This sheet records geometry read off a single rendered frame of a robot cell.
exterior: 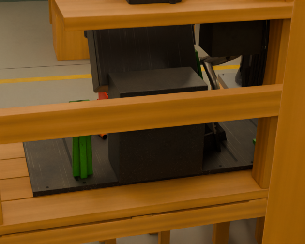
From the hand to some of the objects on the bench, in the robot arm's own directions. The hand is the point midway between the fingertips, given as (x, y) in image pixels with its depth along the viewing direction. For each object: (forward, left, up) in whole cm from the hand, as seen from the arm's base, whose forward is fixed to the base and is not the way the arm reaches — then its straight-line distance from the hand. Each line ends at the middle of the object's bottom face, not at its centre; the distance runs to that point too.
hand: (207, 63), depth 222 cm
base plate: (+2, -12, -35) cm, 37 cm away
